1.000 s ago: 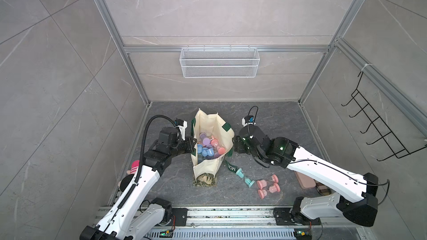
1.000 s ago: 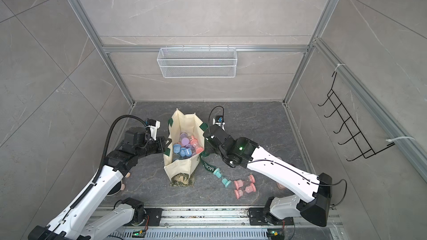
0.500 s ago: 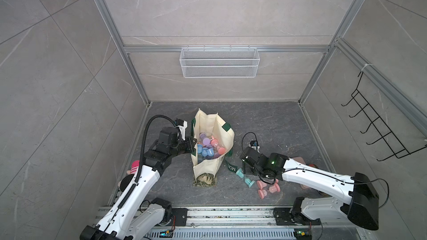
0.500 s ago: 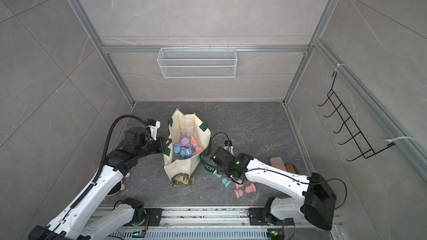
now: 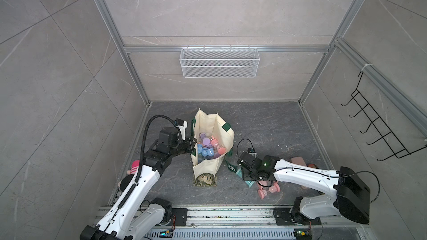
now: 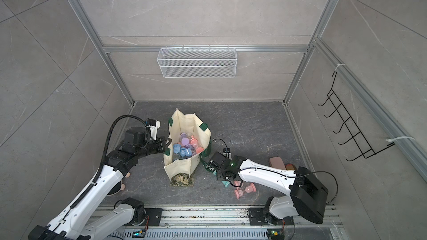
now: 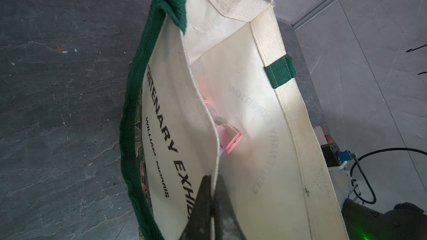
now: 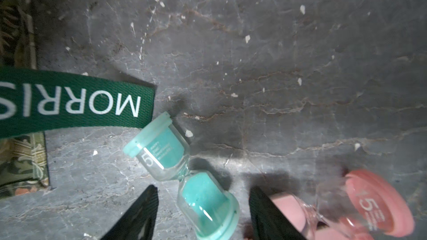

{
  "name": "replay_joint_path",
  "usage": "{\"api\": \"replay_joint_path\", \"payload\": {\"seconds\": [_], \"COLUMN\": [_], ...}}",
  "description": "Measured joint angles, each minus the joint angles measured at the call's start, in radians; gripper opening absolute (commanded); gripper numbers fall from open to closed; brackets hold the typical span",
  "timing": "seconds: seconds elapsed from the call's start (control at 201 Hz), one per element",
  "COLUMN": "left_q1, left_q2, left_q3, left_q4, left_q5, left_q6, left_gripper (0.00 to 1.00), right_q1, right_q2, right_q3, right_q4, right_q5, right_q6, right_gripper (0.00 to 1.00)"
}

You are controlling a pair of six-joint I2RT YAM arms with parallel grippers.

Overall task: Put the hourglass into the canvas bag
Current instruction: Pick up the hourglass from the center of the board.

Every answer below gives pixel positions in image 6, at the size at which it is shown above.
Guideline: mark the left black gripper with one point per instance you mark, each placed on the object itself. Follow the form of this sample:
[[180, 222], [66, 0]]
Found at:
[[160, 141]]

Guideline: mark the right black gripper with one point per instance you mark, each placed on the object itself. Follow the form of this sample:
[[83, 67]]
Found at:
[[219, 176]]

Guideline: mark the teal hourglass front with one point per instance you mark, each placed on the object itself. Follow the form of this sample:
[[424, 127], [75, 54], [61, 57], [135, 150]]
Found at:
[[226, 183]]

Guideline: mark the blue hourglass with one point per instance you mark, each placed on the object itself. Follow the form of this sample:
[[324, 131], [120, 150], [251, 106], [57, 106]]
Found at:
[[186, 153]]

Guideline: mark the cream canvas tote bag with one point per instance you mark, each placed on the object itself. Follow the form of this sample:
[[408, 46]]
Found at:
[[181, 171]]

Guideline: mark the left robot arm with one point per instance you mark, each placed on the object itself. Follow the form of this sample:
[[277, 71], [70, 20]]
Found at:
[[72, 222]]

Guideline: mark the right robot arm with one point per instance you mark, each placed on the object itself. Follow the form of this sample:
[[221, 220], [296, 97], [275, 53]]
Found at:
[[303, 194]]

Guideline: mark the pink case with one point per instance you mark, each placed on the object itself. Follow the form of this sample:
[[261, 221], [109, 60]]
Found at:
[[277, 163]]

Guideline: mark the plaid pouch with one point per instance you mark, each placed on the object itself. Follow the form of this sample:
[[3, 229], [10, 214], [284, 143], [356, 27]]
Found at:
[[290, 167]]

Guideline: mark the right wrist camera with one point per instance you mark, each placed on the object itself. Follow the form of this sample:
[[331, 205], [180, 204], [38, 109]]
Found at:
[[227, 153]]

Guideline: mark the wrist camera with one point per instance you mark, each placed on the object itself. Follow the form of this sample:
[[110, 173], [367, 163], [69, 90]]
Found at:
[[153, 125], [227, 153]]

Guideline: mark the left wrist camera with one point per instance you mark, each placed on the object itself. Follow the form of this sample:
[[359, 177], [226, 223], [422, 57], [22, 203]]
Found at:
[[153, 125]]

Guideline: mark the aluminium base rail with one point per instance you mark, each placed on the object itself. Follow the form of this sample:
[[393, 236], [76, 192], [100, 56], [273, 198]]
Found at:
[[228, 223]]

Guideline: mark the white wire mesh basket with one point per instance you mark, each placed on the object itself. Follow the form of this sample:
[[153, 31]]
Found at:
[[203, 62]]

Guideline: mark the black wire hook rack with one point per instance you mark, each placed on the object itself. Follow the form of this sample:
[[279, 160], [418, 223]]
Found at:
[[349, 124]]

